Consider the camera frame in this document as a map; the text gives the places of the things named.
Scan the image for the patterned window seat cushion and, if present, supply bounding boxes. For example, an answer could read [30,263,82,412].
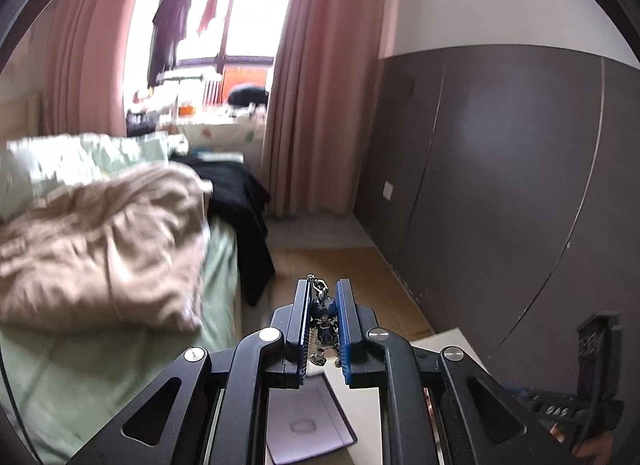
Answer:
[174,117,266,169]

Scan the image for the pink right curtain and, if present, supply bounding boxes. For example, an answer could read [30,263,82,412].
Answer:
[262,0,387,217]

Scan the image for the green bed sheet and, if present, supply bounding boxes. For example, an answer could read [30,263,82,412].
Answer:
[1,219,240,464]

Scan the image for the person's right hand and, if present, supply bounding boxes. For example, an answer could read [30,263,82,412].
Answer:
[573,431,614,465]

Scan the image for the cardboard floor sheets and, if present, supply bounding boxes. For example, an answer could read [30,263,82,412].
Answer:
[267,245,435,341]

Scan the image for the black open jewelry box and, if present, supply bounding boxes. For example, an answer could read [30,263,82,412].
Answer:
[267,373,358,464]

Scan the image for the silver chain necklace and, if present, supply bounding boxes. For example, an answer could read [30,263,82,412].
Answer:
[305,273,342,367]

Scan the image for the dark wardrobe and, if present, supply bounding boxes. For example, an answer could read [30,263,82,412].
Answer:
[354,43,640,396]

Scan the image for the pink curtain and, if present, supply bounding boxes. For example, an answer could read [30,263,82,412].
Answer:
[262,0,387,217]
[43,0,136,136]

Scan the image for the beige duvet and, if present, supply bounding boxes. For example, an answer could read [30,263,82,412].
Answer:
[1,162,213,333]

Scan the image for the hanging dark garment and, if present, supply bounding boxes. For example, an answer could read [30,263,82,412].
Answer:
[148,0,191,88]

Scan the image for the black bag on sill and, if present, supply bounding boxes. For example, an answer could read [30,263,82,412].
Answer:
[227,84,269,107]

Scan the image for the pink left curtain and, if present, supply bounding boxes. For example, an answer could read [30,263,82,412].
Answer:
[43,0,136,136]

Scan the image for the black clothing on bed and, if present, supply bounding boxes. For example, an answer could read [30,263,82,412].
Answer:
[169,154,276,307]

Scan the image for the green patterned pillow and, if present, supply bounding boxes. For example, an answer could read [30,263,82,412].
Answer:
[1,131,189,220]

